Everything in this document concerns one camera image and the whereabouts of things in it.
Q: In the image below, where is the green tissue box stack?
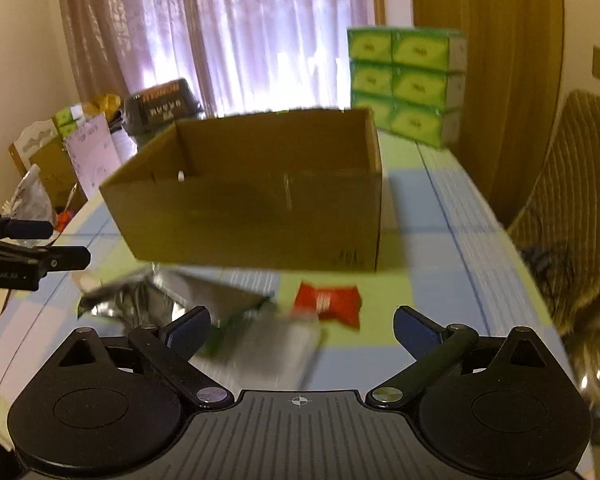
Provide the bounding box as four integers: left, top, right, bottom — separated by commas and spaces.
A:
348, 26, 467, 148

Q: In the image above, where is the black printed bag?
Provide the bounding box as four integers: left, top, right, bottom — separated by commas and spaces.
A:
123, 78, 204, 136

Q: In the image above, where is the checked tablecloth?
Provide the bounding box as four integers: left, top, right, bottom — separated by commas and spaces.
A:
0, 134, 566, 425

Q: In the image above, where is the grey plastic bag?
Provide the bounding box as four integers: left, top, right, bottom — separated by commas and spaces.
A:
2, 164, 56, 224

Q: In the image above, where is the quilted brown chair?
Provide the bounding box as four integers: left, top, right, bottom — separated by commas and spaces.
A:
508, 90, 600, 336

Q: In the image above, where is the red snack packet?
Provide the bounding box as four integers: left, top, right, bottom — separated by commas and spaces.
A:
291, 282, 362, 330

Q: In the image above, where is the brown cardboard box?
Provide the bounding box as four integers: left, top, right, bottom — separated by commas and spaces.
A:
100, 108, 382, 272

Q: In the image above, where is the clear plastic tray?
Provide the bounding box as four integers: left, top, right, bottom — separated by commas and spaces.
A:
209, 304, 323, 392

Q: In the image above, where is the silver foil bag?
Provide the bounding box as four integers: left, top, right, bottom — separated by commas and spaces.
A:
78, 266, 268, 330

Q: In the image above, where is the pink paper box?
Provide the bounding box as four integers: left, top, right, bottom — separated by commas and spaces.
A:
65, 114, 121, 200

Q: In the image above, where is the brown carton beside table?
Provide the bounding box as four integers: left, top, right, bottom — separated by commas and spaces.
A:
8, 119, 87, 214

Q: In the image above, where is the curtain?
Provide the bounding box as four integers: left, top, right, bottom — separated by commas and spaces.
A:
59, 0, 367, 115

